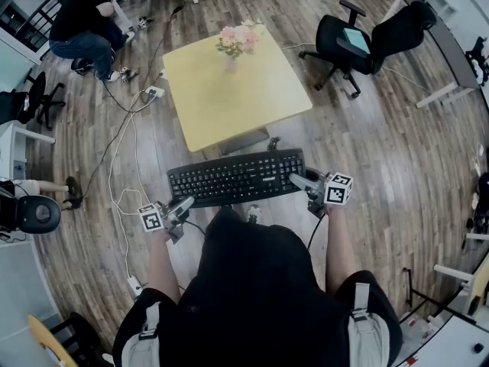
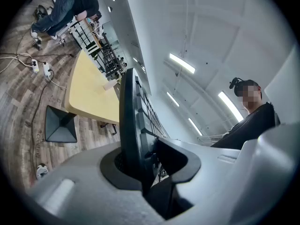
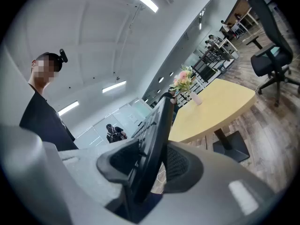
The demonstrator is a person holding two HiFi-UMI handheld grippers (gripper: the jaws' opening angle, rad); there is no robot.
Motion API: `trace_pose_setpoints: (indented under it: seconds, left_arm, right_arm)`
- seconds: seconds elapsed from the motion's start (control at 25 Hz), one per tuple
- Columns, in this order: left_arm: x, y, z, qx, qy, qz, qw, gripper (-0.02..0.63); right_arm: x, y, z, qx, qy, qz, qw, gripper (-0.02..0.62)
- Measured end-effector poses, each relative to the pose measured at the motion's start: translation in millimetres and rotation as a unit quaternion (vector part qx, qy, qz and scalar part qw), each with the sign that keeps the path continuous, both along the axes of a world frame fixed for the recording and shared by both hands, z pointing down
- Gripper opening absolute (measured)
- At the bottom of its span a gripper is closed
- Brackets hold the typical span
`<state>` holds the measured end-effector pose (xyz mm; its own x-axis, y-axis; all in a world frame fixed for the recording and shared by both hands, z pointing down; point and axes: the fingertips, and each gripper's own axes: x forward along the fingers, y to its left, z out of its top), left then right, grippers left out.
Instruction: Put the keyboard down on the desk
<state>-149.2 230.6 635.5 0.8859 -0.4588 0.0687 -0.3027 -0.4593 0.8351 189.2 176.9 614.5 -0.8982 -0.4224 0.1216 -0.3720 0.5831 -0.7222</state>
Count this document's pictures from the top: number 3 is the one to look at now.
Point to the yellow table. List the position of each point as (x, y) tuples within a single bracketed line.
[(211, 107)]

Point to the black head camera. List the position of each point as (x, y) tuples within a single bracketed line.
[(63, 55)]

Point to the black metal rack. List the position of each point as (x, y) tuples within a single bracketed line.
[(211, 53)]

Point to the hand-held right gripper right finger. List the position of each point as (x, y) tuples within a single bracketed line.
[(211, 191)]

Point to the black office chair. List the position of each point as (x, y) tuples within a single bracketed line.
[(269, 64)]

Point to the white vase with pink flowers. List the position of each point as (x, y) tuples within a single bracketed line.
[(185, 81)]

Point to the person's head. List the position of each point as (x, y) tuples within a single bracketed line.
[(42, 78)]

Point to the black keyboard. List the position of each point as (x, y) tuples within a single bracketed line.
[(159, 130)]

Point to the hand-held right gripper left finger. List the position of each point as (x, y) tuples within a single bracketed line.
[(77, 177)]

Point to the person's black shirt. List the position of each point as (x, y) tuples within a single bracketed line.
[(42, 121)]

